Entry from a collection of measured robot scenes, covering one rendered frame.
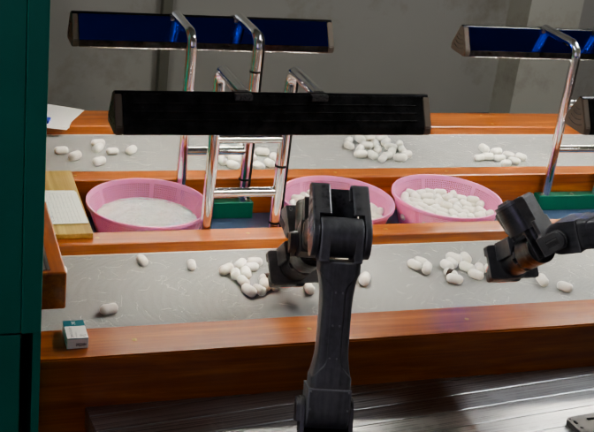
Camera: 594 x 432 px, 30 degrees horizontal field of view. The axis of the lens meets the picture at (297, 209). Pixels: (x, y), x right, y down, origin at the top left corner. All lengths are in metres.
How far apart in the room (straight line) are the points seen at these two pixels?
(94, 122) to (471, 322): 1.22
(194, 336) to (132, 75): 2.93
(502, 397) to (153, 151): 1.15
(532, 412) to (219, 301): 0.61
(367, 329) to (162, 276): 0.42
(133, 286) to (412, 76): 3.36
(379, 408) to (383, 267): 0.43
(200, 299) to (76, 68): 2.71
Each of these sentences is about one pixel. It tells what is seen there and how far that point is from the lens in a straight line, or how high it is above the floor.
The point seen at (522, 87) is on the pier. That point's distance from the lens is 5.47.
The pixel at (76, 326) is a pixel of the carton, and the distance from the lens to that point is 1.90.
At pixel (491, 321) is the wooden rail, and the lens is 2.13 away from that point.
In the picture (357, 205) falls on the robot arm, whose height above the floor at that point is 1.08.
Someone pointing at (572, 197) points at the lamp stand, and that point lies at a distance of 2.98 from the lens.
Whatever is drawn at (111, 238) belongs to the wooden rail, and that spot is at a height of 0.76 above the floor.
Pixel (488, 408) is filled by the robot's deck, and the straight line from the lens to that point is 2.04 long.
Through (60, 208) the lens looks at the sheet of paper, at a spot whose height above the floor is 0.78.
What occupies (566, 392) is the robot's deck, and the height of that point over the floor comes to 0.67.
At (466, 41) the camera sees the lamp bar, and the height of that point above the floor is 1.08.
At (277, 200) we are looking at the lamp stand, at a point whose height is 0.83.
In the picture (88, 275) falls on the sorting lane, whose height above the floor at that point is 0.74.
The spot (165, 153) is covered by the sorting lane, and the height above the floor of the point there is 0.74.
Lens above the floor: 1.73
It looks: 23 degrees down
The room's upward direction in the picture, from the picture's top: 7 degrees clockwise
